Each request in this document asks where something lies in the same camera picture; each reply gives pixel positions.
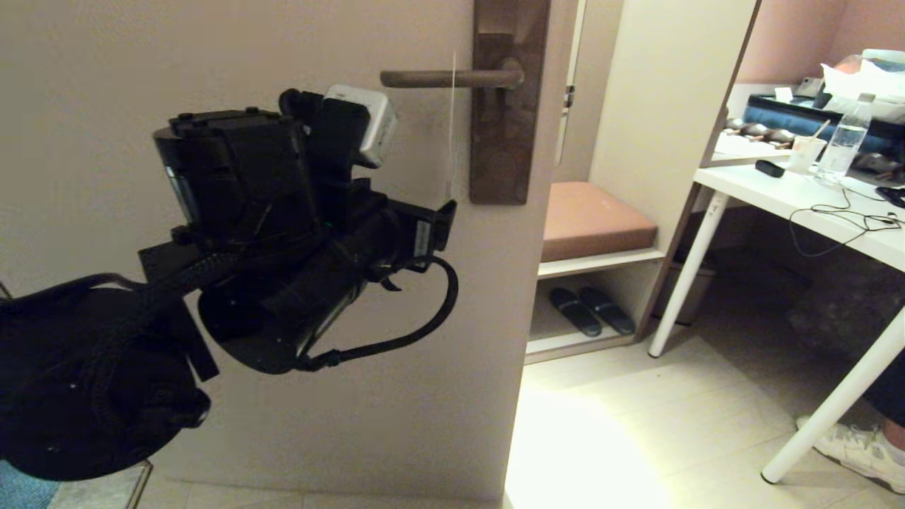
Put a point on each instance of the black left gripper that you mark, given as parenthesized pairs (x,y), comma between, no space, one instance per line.
(318,297)

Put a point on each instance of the beige room door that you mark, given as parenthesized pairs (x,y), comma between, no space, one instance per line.
(389,410)

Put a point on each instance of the blue do-not-disturb door sign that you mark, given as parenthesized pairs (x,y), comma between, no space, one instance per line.
(452,141)

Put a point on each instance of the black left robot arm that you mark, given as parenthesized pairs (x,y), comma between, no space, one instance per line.
(71,389)

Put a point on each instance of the brown door lock plate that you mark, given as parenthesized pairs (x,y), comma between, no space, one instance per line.
(509,141)

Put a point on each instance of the dark slipper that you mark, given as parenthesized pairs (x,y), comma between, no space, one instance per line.
(574,311)
(608,309)

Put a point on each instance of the brown bench cushion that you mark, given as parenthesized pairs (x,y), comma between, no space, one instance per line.
(601,223)

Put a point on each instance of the brown waste bin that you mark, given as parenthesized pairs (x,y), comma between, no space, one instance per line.
(696,290)

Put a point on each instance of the cream wardrobe bench unit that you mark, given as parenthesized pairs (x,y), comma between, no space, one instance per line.
(664,106)

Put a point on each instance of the white paper sheet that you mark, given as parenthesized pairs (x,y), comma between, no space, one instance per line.
(742,147)

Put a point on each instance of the small black case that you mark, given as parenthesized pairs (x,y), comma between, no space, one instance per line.
(769,170)

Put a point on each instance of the white table with round legs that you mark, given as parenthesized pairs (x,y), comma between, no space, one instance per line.
(778,194)

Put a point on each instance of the dark blue tray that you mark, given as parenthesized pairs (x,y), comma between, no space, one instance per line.
(785,120)

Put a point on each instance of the small white card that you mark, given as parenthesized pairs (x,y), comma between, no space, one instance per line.
(783,95)

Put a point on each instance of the white paper cup with stick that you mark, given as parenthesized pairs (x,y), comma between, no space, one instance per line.
(804,155)

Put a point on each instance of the clear plastic water bottle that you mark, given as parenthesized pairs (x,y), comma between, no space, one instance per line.
(845,148)

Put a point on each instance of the white sneaker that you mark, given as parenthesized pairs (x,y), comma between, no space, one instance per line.
(855,449)

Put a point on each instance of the white plastic bag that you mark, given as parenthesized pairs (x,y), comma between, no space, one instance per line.
(848,81)

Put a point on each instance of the black flat device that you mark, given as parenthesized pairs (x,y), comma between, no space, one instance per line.
(891,196)

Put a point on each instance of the person leg in dark trousers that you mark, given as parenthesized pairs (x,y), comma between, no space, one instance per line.
(891,403)

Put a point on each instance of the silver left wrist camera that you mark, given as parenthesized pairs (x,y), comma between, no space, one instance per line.
(378,124)

